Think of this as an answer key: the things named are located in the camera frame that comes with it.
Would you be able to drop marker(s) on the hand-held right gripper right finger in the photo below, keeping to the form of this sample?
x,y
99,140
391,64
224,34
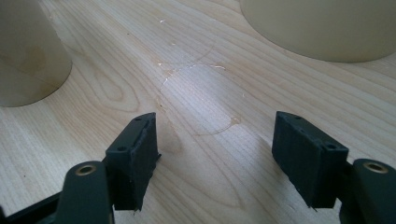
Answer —
x,y
306,158

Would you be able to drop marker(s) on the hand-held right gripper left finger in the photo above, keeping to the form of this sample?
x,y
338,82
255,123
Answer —
x,y
132,158

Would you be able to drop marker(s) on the stained beige paper cup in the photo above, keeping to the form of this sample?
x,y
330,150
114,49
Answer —
x,y
28,62

